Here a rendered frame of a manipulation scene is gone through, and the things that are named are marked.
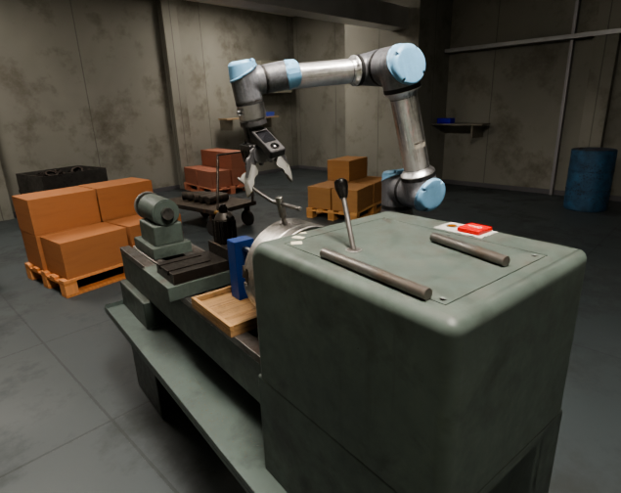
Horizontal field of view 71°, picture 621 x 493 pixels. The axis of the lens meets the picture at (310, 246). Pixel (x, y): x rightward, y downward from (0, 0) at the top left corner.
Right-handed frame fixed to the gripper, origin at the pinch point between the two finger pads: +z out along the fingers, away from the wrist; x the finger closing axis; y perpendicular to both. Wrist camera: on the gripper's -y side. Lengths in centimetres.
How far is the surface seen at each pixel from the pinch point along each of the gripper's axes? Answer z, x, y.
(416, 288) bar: 3, 11, -65
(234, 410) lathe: 76, 26, 13
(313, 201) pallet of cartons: 163, -265, 395
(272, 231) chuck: 10.6, 4.2, -3.1
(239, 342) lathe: 44.9, 20.7, 4.1
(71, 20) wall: -143, -97, 760
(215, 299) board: 43, 16, 33
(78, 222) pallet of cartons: 80, 31, 361
